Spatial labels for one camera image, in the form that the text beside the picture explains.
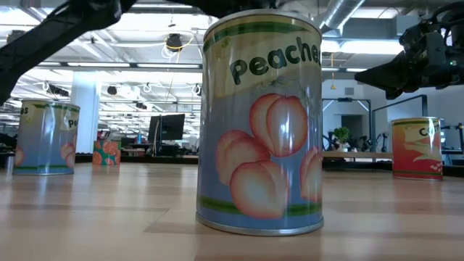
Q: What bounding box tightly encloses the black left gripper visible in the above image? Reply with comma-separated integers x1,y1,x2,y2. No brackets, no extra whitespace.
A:
170,0,282,19

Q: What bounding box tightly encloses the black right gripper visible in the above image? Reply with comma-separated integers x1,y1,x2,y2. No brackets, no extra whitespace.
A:
354,10,464,101

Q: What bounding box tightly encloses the tall corn tin can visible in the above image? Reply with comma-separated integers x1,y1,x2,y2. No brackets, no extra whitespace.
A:
390,116,444,181

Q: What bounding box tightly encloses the tall peaches tin can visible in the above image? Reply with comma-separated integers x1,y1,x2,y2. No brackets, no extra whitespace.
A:
195,9,325,237
12,99,81,176

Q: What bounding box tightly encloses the short orange teal tin can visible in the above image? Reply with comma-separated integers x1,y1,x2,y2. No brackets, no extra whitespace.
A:
91,140,122,167

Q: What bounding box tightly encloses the small green potted plant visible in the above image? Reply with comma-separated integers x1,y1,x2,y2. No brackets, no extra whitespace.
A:
332,126,352,152

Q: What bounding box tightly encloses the black ceiling mounted device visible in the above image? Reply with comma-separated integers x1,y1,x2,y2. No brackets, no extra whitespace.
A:
165,33,183,52

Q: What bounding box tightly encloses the black computer monitor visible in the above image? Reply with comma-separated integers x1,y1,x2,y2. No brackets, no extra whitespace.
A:
147,113,186,157

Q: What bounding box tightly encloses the white building pillar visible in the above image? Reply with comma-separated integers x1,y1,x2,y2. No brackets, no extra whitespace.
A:
70,70,102,154

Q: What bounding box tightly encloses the black metal rail frame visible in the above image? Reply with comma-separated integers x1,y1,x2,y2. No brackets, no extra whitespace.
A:
370,94,429,164

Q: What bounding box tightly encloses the silver ceiling air duct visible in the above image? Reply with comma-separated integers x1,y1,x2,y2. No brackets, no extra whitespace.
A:
314,0,367,36

